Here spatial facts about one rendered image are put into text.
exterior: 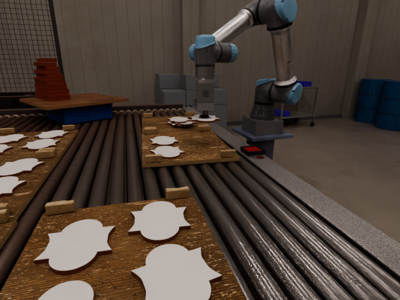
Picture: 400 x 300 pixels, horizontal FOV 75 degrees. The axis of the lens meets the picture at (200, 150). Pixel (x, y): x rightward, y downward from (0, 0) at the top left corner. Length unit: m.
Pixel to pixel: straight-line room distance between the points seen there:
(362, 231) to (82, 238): 0.58
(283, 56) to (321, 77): 5.45
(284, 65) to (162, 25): 3.92
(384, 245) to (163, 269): 0.44
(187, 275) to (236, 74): 5.27
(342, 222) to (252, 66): 5.19
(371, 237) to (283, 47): 0.97
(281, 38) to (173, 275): 1.16
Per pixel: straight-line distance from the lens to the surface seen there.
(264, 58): 5.89
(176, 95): 4.21
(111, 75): 5.02
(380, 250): 0.65
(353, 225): 0.70
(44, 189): 0.86
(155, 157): 0.90
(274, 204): 0.70
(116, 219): 0.61
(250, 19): 1.37
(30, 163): 1.02
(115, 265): 0.50
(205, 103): 1.00
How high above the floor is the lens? 1.26
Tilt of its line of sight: 18 degrees down
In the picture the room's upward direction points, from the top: straight up
